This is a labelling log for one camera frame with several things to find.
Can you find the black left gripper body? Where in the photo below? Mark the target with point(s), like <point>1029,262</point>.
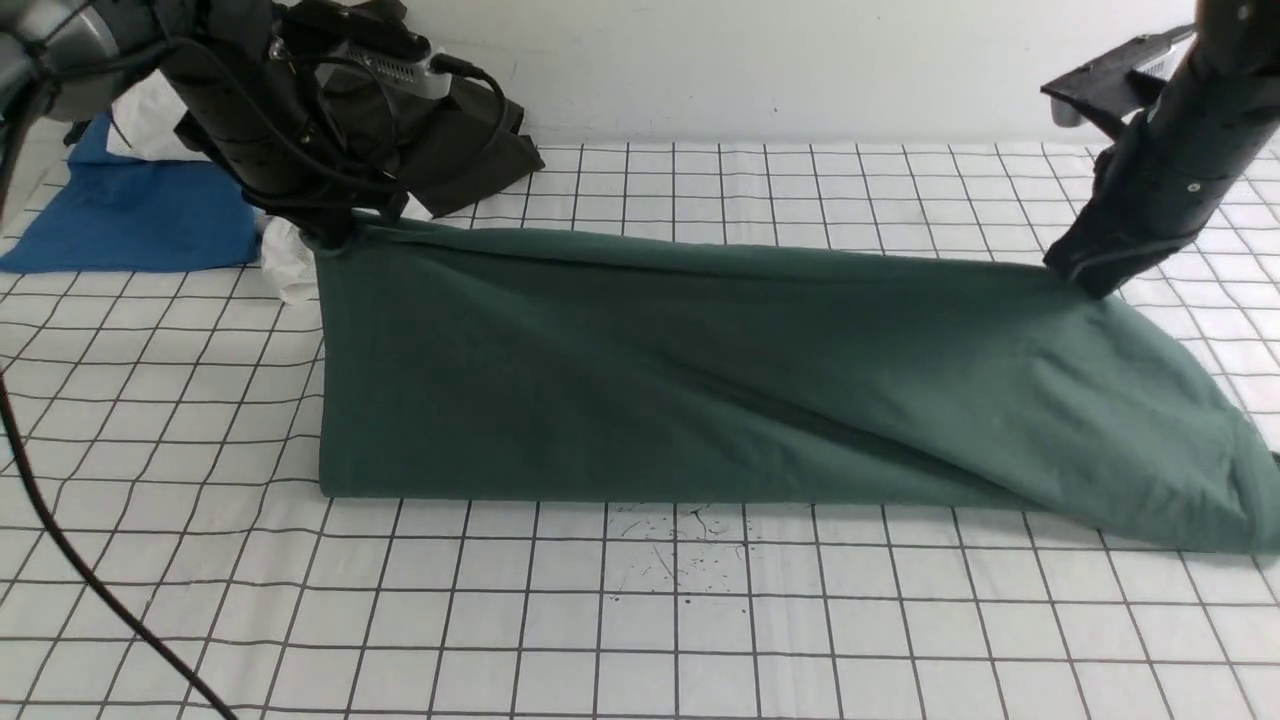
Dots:
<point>250,114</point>

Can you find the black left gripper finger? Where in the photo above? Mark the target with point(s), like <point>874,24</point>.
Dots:
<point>333,232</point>

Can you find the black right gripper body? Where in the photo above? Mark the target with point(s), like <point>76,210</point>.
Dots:
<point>1159,185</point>

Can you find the green long-sleeved shirt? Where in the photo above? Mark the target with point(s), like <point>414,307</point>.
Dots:
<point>507,364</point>

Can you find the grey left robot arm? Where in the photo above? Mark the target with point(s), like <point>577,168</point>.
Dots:
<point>69,60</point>

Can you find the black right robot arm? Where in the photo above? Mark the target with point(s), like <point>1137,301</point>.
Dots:
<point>1236,38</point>

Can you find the white shirt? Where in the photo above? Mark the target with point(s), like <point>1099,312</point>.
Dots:
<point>143,126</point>

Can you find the dark olive shirt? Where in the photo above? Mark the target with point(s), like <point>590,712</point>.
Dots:
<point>449,153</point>

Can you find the blue shirt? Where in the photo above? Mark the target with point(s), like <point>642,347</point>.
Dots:
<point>119,214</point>

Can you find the white grid tablecloth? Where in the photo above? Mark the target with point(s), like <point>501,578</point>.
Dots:
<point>172,421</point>

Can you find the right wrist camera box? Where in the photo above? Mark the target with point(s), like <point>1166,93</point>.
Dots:
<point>1107,90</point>

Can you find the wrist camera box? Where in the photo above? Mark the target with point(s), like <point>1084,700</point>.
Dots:
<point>353,46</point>
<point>1107,90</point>

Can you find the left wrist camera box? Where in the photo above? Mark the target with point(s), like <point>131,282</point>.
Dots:
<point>353,46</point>

